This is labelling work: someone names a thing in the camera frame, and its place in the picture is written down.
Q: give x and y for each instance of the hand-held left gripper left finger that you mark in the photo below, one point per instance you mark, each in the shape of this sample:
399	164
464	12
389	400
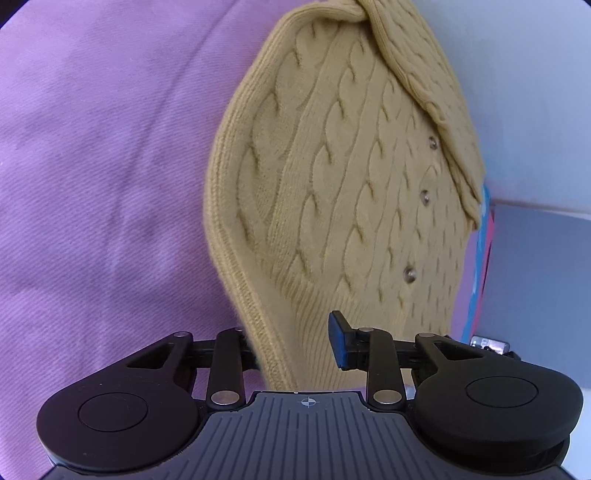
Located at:
228	357

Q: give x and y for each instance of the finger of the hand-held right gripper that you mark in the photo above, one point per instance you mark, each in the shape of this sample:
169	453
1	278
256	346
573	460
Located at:
490	344

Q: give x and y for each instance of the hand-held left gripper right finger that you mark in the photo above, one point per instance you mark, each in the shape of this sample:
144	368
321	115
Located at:
339	341

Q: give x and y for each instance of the colourful printed cloth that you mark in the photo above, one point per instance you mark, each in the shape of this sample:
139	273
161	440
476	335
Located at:
482	258

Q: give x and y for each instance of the purple printed bedsheet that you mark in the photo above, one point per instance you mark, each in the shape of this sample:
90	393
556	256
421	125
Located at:
92	184

